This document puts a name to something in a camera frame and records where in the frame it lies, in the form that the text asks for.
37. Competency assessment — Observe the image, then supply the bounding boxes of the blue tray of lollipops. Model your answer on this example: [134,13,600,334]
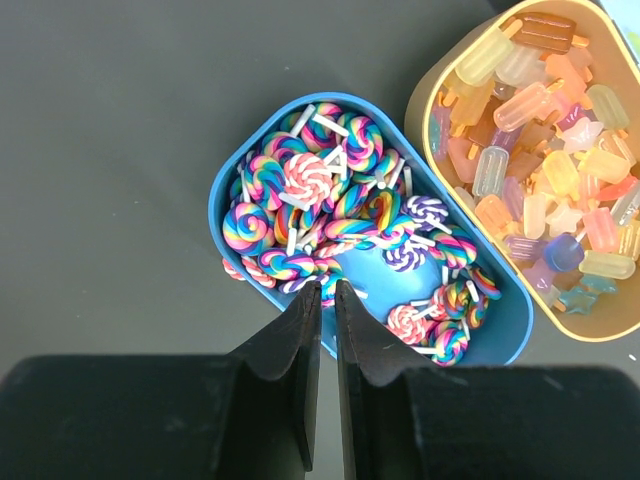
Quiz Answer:
[208,92,534,366]

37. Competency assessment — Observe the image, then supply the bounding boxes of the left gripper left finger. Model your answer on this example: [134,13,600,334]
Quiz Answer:
[1,282,322,479]

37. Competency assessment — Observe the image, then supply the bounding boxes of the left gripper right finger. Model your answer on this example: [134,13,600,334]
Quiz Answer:
[335,281,639,479]

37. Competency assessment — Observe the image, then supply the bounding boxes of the yellow tray of popsicle candies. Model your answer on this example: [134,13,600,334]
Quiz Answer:
[404,1,639,343]

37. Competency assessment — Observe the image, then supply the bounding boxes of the stray pink lollipop candy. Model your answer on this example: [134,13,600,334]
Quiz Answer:
[221,258,245,281]

